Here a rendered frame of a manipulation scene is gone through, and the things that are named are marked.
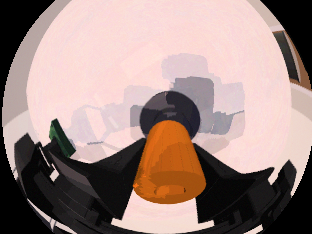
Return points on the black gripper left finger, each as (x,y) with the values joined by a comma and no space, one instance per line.
(109,180)

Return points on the black stepped round pedestal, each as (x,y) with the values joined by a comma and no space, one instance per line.
(172,106)

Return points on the orange knob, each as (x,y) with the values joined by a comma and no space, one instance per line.
(169,171)

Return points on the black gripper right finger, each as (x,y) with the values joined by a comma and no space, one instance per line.
(224,185)

